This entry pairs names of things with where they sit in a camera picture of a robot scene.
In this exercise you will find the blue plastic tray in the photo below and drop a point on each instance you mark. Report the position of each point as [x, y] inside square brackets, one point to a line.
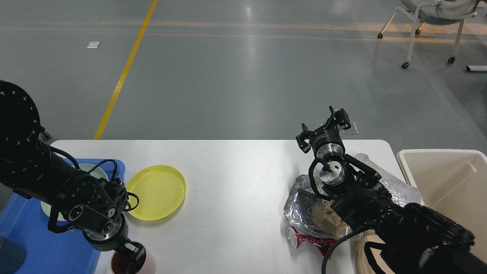
[46, 252]

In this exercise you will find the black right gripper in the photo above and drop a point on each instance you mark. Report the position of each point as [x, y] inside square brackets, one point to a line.
[325, 143]

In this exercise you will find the pink mug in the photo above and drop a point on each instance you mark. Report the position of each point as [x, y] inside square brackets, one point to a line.
[118, 267]

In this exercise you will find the crushed red can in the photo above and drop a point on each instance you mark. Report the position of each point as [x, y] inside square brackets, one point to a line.
[296, 239]

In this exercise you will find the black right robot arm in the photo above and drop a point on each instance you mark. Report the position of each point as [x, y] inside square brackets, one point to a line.
[416, 238]

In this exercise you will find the yellow plastic plate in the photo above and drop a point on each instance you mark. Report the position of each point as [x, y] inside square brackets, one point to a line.
[161, 190]

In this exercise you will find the crumpled silver foil wrapper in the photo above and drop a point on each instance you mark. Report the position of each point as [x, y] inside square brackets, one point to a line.
[304, 210]

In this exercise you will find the pale green plate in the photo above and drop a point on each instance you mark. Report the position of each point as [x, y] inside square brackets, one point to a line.
[98, 172]

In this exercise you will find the white caster leg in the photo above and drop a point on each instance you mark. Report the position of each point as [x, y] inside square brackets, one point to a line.
[45, 136]

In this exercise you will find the floor outlet plate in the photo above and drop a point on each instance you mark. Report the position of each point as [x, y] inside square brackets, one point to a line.
[353, 130]

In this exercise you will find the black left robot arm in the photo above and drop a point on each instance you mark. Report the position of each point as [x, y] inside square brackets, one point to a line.
[78, 200]

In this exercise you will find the beige plastic bin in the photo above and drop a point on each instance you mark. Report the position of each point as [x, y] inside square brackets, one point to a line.
[454, 183]

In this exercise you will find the white office chair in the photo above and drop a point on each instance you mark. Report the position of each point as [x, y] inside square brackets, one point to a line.
[433, 12]

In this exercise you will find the brown paper bag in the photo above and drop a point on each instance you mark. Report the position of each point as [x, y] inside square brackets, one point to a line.
[361, 259]

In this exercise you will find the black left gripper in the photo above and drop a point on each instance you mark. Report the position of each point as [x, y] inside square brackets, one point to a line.
[117, 239]

